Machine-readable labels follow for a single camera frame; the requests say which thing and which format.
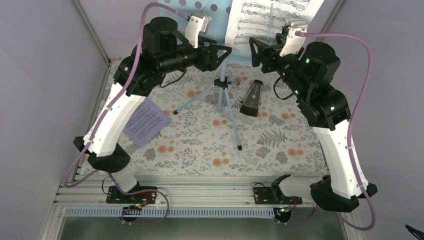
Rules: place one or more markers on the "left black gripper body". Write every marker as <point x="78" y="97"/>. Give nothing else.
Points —
<point x="202" y="63"/>

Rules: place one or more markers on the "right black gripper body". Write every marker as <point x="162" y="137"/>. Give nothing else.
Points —
<point x="271" y="51"/>

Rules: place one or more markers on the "black metronome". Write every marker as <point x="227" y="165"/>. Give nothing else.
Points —
<point x="251" y="103"/>

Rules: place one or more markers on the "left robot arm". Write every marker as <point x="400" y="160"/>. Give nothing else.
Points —
<point x="163" y="49"/>

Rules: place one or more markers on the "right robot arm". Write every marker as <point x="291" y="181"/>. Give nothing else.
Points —
<point x="327" y="112"/>

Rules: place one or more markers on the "white sheet music page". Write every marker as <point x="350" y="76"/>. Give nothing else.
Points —
<point x="263" y="19"/>

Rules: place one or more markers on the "floral patterned mat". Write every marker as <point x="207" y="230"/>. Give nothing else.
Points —
<point x="202" y="141"/>

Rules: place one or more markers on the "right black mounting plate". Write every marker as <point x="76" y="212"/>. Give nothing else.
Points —
<point x="264" y="195"/>

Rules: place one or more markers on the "black mounting plate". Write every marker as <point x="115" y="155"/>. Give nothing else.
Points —
<point x="264" y="195"/>
<point x="117" y="197"/>

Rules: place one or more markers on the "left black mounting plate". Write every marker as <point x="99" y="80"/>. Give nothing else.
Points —
<point x="117" y="197"/>

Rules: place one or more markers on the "black object at corner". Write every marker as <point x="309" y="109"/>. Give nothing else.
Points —
<point x="415" y="232"/>

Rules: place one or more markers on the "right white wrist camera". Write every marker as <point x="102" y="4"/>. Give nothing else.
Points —
<point x="293" y="43"/>

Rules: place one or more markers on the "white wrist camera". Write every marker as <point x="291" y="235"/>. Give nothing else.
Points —
<point x="197" y="24"/>
<point x="293" y="43"/>

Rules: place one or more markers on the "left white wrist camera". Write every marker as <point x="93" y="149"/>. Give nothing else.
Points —
<point x="197" y="24"/>

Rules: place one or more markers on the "aluminium rail base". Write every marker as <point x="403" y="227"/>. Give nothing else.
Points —
<point x="188" y="191"/>

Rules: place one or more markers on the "light blue cable duct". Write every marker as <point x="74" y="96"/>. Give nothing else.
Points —
<point x="174" y="212"/>

